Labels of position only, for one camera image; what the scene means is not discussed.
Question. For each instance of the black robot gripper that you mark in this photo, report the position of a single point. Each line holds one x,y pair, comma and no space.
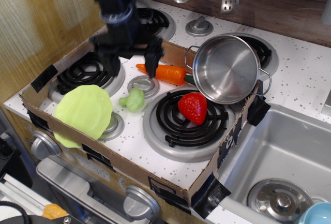
127,39

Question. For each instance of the light green toy broccoli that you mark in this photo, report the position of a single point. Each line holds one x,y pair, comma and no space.
135,101

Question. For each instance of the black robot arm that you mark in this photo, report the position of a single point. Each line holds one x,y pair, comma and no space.
116,11

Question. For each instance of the centre grey stove knob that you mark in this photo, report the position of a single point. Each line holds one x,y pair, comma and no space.
150,87

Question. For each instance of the grey stove knob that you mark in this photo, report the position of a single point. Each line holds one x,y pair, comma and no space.
114,129
199,27
150,87

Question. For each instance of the orange toy carrot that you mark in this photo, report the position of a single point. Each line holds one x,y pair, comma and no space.
171,74

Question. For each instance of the back left black burner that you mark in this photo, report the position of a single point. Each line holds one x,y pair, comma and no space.
157,22

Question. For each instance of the black burner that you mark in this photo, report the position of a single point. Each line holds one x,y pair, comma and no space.
89,70
266,53
175,137
157,22

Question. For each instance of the front left black burner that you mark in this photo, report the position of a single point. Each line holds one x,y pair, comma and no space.
89,70

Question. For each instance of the front grey stove knob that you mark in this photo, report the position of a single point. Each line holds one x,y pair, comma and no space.
114,129

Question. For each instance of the back grey stove knob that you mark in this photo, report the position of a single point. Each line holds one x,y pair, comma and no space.
199,27

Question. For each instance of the light green toy plate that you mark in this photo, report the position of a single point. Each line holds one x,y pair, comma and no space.
87,108

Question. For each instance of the red toy strawberry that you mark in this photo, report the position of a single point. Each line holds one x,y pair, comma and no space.
193,106

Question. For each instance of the front right black burner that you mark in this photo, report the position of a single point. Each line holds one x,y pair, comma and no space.
175,137

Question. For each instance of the small stainless steel pot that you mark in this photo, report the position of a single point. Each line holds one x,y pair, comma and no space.
226,69

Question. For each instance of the brown cardboard fence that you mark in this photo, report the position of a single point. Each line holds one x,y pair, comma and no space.
185,191

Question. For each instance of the left grey oven knob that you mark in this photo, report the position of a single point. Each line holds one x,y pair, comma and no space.
44,146

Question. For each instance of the grey oven knob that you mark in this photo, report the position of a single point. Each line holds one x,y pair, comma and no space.
44,146
139,205

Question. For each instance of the back right black burner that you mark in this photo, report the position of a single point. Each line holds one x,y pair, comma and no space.
266,53

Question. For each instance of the right grey oven knob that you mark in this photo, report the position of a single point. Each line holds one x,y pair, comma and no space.
139,205

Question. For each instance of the grey toy sink basin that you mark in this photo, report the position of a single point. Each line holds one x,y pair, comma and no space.
286,145

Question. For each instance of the orange cloth piece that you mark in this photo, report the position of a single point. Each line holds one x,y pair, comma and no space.
53,211

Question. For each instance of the metal sink drain lid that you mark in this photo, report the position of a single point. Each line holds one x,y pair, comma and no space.
280,200

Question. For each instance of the light blue bowl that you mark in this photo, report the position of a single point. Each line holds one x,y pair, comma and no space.
318,213

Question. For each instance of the grey oven door handle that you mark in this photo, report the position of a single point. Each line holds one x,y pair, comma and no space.
86,199

